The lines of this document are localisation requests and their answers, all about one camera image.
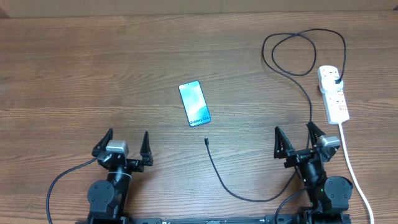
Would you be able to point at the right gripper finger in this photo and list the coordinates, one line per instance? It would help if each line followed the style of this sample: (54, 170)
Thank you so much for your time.
(314, 132)
(283, 147)

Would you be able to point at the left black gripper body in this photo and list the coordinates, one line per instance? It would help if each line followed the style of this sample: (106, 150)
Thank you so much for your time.
(136, 165)

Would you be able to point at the Samsung Galaxy smartphone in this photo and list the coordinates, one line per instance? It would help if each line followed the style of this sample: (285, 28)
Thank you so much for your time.
(194, 103)

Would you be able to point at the white power strip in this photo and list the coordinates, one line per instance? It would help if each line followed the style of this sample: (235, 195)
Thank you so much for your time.
(335, 103)

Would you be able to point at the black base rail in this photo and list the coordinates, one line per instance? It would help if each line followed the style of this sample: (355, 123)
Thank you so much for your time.
(268, 219)

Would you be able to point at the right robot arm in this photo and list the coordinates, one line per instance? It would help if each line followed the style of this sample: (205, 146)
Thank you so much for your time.
(328, 196)

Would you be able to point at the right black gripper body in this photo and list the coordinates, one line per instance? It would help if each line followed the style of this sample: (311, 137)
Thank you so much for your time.
(297, 157)

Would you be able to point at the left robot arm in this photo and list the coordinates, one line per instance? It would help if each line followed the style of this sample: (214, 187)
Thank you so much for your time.
(108, 197)

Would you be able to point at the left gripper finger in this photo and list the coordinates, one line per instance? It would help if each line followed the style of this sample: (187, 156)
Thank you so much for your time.
(101, 145)
(145, 151)

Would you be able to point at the white USB wall charger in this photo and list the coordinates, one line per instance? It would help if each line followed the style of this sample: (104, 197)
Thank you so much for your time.
(328, 85)

